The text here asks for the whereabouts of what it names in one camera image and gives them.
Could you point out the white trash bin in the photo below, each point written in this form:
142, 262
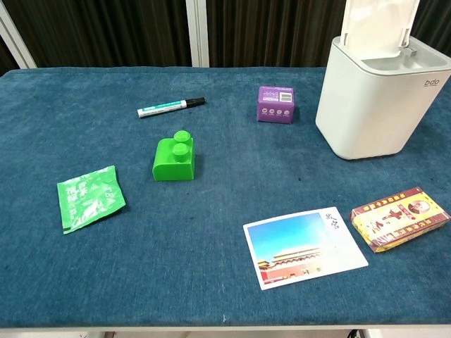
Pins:
370, 112

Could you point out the blue velvet tablecloth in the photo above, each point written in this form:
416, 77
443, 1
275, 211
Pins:
225, 197

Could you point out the green toy building block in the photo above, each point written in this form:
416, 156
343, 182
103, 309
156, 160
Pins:
169, 165

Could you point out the purple small box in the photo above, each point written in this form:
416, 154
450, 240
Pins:
275, 112

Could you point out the white marker pen black cap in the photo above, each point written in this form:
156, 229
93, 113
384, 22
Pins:
162, 107

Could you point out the palace photo postcard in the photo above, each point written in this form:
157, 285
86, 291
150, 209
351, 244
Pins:
299, 246

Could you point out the green tea packet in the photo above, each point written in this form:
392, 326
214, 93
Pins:
89, 200

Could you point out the red yellow packaged box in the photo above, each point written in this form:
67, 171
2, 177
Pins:
398, 222

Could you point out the dark pleated curtain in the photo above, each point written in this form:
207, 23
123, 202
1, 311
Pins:
105, 31

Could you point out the white frame post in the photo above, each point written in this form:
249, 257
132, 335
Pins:
17, 38
198, 31

